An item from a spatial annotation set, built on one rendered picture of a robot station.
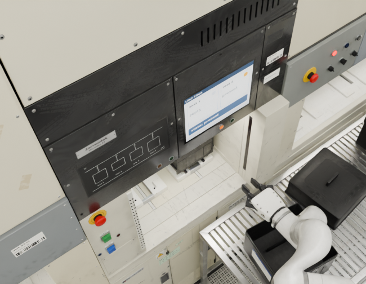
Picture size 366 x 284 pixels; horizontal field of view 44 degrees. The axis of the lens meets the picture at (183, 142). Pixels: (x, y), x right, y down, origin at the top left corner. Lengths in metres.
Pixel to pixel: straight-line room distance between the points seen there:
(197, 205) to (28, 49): 1.31
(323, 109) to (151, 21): 1.54
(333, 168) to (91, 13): 1.57
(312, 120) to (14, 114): 1.69
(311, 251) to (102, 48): 0.74
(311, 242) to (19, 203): 0.79
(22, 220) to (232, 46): 0.78
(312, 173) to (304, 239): 0.98
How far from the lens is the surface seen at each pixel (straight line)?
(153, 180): 2.14
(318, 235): 1.30
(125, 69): 1.15
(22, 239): 1.43
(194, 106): 1.43
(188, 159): 2.06
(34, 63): 1.01
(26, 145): 1.15
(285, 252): 2.14
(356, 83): 2.67
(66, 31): 1.00
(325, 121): 2.44
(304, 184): 2.21
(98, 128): 1.23
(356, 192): 2.25
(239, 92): 1.56
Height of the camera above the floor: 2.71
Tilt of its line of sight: 54 degrees down
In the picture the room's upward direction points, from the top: 4 degrees counter-clockwise
